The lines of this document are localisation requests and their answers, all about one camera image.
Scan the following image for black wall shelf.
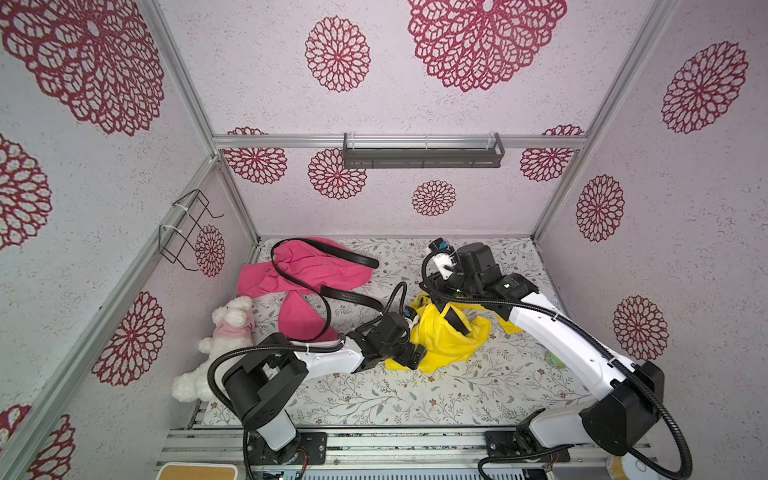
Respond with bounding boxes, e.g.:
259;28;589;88
342;134;506;170

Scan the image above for metal base rail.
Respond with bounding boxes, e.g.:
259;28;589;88
155;427;661;480

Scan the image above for yellow trousers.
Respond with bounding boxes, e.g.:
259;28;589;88
408;293;492;374

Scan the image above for tan box at base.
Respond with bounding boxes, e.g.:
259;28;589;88
156;462;240;480

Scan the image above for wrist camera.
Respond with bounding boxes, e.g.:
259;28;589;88
428;237;461;280
402;307;420;328

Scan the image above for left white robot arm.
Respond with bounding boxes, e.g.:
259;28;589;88
208;307;427;466

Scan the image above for pink trousers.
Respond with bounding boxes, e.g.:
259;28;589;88
237;238;379;342

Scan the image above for white round container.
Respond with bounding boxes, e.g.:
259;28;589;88
606;454;661;480

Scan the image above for white plush toy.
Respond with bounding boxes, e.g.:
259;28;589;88
171;296;255;402

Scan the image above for green plastic toy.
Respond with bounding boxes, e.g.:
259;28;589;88
544;351;567;370

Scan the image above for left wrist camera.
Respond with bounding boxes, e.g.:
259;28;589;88
402;307;420;328

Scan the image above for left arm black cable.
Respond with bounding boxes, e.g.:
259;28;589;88
206;281;409;480

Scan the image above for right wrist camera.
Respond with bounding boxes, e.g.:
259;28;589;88
428;237;461;280

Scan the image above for black wire wall rack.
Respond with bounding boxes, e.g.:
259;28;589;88
157;189;226;278

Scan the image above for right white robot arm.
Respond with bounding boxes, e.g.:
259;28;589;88
429;241;665;456

